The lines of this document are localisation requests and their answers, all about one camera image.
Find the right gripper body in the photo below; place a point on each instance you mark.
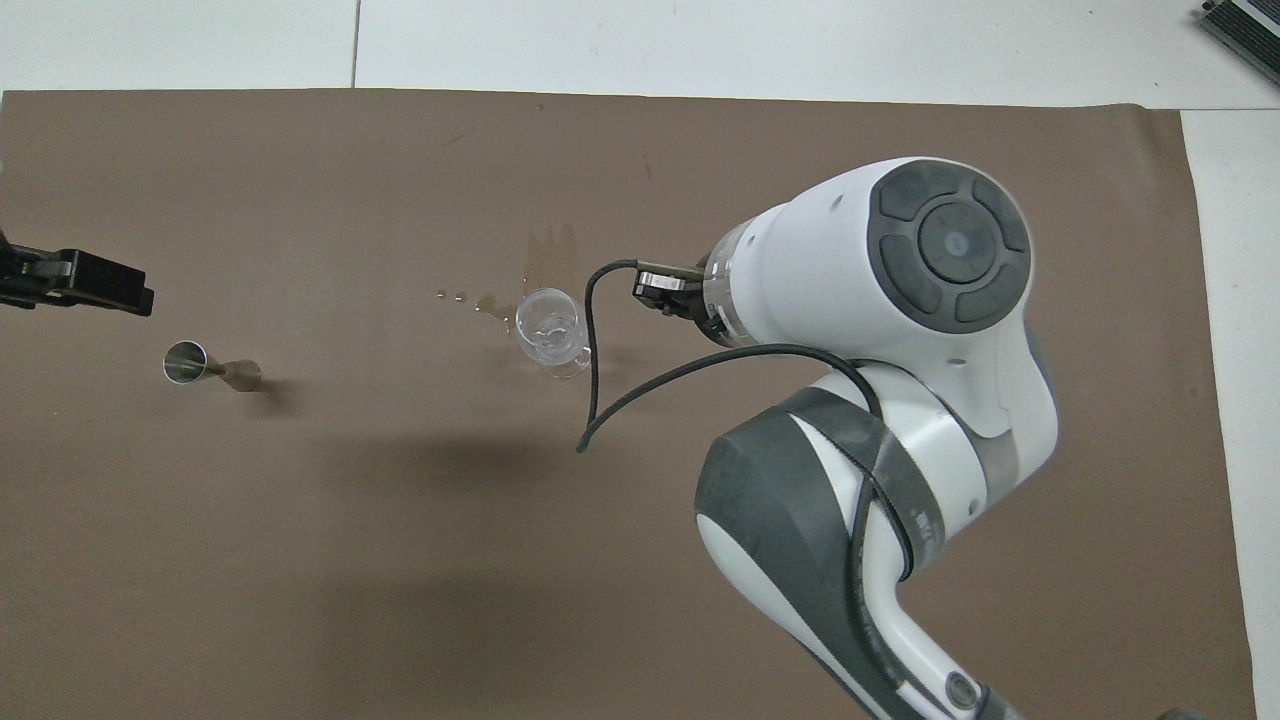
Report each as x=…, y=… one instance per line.
x=670, y=295

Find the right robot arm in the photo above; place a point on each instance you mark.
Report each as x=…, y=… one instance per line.
x=820, y=270

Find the clear glass cup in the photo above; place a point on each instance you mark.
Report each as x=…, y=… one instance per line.
x=550, y=330

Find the metal double jigger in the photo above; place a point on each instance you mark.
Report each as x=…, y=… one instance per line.
x=187, y=362

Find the black stand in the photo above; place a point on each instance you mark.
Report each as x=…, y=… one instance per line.
x=1245, y=25

